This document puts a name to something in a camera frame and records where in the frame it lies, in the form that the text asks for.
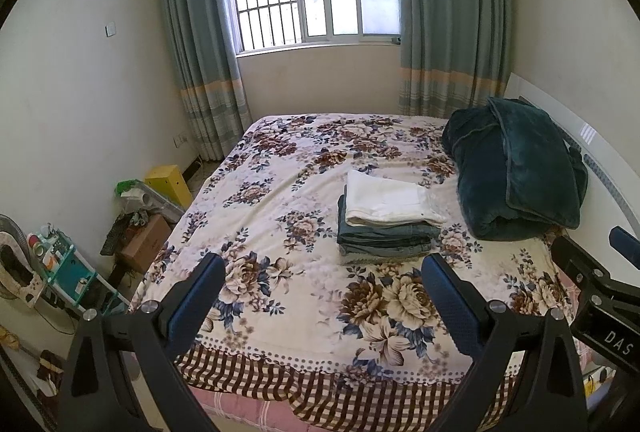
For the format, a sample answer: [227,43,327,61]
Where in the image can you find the dark green quilt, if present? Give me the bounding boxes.
[441,96,589,241]

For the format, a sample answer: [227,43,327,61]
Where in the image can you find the teal striped curtain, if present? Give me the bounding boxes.
[395,0,513,117]
[152,0,252,161]

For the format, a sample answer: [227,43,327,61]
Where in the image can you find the white pants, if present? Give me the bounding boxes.
[345,169,448,227]

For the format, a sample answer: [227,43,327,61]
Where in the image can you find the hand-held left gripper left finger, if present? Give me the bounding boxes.
[57,252,228,432]

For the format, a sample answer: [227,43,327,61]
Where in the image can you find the yellow object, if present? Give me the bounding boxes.
[582,362,616,408]

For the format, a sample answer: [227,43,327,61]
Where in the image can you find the standing fan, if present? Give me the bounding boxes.
[0,213,26,263]

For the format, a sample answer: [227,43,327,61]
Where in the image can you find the yellow box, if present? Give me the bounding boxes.
[144,164,195,209]

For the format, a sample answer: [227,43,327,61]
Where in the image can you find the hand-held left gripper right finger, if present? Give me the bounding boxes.
[421,253,588,432]

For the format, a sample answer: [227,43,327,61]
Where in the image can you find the pink checked bed sheet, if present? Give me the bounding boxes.
[192,387,501,432]

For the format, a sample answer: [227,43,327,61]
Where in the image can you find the white pipe fitting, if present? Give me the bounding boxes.
[120,189,156,213]

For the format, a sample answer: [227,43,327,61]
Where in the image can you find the floral checked bedspread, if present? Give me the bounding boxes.
[129,113,588,425]

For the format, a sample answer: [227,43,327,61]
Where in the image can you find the cardboard box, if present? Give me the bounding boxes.
[119,213,173,273]

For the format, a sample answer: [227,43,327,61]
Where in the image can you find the white bed headboard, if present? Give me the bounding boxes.
[504,72,640,273]

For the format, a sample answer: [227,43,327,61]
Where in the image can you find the green plastic bag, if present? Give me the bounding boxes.
[116,179,146,199]

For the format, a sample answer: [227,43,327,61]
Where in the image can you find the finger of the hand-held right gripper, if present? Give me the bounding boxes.
[609,226,640,270]
[550,236,610,300]

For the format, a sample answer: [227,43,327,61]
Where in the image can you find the teal plastic shelf rack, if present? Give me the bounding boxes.
[27,224,131,317]

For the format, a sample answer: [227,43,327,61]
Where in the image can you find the black keyboard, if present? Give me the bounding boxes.
[100,214,132,257]

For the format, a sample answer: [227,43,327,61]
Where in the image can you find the beige patterned cloth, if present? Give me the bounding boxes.
[0,232,46,307]

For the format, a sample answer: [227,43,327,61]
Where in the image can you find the brown white box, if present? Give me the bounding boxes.
[37,349,63,395]

